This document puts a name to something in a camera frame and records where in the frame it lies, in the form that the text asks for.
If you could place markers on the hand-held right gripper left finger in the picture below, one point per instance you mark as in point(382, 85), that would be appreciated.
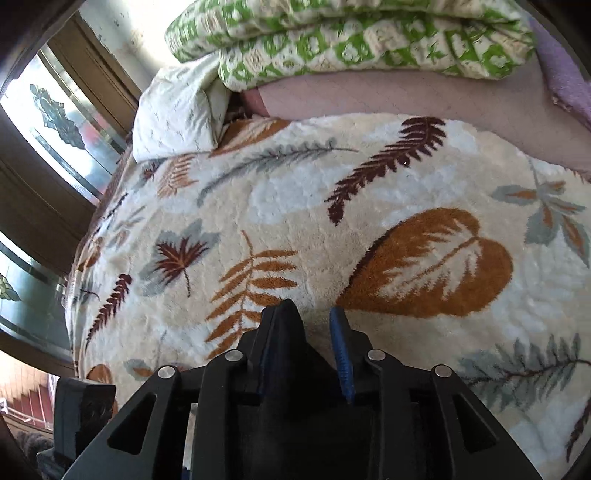
point(264, 369)

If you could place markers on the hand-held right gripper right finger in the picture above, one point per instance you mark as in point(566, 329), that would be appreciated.
point(342, 355)

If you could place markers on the black pants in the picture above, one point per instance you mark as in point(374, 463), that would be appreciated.
point(295, 424)

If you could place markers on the leaf print fleece blanket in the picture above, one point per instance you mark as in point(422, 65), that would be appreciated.
point(323, 194)

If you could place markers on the pink bed sheet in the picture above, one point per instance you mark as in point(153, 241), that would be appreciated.
point(415, 101)

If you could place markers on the white pillow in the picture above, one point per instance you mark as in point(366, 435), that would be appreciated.
point(178, 110)

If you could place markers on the decorated glass window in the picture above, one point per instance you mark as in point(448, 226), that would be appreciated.
point(55, 120)

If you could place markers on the green patterned folded quilt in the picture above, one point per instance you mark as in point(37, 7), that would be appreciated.
point(346, 41)

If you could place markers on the purple flowered blanket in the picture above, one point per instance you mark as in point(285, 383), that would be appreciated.
point(563, 69)

